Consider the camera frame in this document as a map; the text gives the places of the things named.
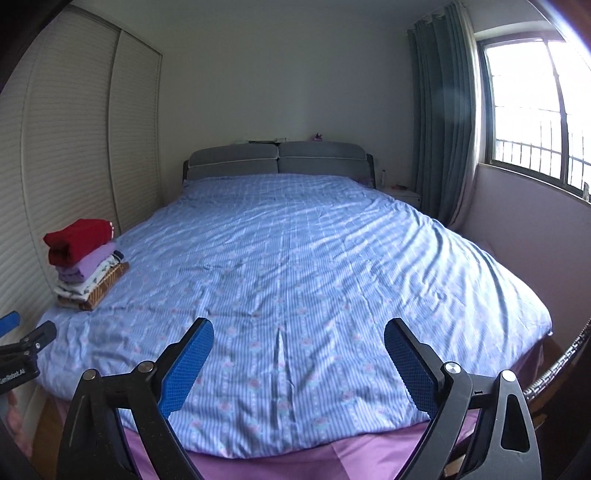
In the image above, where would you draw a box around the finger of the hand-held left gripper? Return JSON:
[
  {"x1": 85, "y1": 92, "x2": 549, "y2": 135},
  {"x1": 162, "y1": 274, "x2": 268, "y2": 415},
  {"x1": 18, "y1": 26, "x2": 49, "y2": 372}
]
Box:
[
  {"x1": 0, "y1": 311, "x2": 22, "y2": 341},
  {"x1": 0, "y1": 320, "x2": 57, "y2": 361}
]

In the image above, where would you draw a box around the red sweater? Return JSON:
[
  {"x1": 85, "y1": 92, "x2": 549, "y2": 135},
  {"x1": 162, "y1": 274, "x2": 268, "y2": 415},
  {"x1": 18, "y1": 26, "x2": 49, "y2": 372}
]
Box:
[{"x1": 43, "y1": 219, "x2": 116, "y2": 268}]

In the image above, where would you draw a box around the stack of folded clothes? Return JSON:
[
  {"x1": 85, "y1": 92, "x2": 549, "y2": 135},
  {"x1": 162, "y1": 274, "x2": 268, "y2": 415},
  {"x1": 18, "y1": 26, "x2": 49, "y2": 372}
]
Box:
[{"x1": 57, "y1": 261, "x2": 131, "y2": 313}]

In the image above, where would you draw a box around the teal curtain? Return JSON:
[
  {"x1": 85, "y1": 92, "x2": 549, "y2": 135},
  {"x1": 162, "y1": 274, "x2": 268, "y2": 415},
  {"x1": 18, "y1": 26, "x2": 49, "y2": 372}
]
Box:
[{"x1": 406, "y1": 2, "x2": 478, "y2": 230}]

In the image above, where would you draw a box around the pink bed sheet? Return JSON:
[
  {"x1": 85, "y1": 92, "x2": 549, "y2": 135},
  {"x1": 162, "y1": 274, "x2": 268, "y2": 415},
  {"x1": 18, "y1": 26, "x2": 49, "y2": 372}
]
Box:
[{"x1": 44, "y1": 392, "x2": 485, "y2": 480}]

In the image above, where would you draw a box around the folded purple garment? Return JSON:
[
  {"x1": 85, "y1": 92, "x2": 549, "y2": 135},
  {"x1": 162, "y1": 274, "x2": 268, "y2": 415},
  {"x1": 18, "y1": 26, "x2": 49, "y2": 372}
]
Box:
[{"x1": 55, "y1": 242, "x2": 117, "y2": 284}]

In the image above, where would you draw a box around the bed with blue duvet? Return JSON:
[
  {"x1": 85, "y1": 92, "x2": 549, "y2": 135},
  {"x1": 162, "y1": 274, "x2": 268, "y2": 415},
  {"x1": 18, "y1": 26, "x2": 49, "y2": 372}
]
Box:
[{"x1": 34, "y1": 173, "x2": 555, "y2": 460}]

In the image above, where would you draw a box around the grey headboard cushion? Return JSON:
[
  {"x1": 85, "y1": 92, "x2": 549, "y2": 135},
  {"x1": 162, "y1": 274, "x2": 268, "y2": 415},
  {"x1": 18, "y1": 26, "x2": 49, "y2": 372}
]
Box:
[
  {"x1": 278, "y1": 141, "x2": 371, "y2": 178},
  {"x1": 187, "y1": 144, "x2": 280, "y2": 182}
]

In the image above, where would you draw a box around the barred window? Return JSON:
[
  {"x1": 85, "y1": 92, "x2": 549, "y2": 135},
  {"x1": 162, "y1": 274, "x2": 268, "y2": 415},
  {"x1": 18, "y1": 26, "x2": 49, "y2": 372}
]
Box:
[{"x1": 477, "y1": 36, "x2": 591, "y2": 204}]

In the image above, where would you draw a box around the white nightstand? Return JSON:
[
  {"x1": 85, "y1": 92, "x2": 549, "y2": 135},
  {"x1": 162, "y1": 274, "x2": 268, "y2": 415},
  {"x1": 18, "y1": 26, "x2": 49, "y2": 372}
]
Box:
[{"x1": 381, "y1": 186, "x2": 422, "y2": 209}]

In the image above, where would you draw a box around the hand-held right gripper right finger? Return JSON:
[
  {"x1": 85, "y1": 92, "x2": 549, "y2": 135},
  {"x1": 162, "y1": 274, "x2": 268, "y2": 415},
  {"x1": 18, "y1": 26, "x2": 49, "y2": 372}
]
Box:
[{"x1": 383, "y1": 318, "x2": 543, "y2": 480}]

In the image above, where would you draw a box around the white louvred wardrobe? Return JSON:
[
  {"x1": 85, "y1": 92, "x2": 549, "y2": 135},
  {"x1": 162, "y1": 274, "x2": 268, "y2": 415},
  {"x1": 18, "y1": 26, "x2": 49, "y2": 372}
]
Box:
[{"x1": 0, "y1": 4, "x2": 165, "y2": 320}]

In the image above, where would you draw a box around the folded white patterned garment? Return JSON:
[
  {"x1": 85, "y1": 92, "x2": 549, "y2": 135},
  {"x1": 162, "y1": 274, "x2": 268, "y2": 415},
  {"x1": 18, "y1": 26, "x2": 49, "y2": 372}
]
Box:
[{"x1": 52, "y1": 254, "x2": 124, "y2": 299}]

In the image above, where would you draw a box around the dark wicker chair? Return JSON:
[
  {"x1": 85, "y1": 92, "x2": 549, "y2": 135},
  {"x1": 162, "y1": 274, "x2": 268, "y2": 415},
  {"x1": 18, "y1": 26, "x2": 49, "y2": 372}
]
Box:
[{"x1": 519, "y1": 316, "x2": 591, "y2": 480}]

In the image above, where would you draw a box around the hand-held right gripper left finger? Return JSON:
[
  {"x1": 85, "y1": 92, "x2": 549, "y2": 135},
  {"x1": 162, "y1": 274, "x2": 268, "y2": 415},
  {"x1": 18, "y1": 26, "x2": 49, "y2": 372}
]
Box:
[{"x1": 58, "y1": 318, "x2": 215, "y2": 480}]

